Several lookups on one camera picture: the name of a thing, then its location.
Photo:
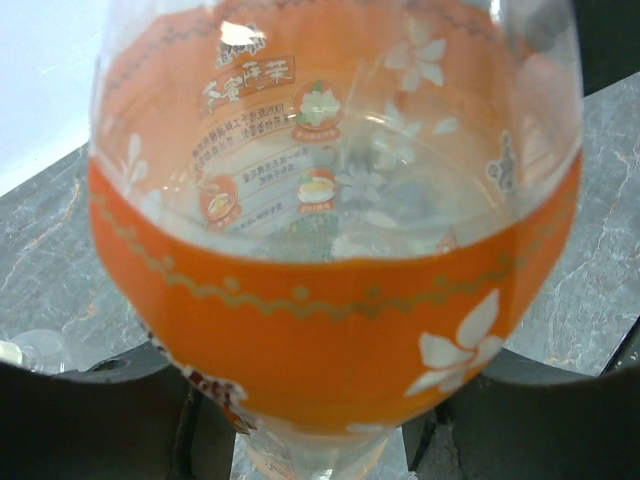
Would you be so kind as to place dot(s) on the orange drink bottle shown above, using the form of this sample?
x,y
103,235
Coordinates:
x,y
330,215

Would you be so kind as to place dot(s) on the clear bottle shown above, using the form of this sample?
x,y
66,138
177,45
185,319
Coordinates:
x,y
47,352

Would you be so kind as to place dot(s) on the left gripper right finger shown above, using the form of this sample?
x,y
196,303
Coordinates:
x,y
522,419

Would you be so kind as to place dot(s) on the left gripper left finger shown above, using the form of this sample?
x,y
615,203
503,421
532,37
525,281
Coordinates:
x,y
133,416

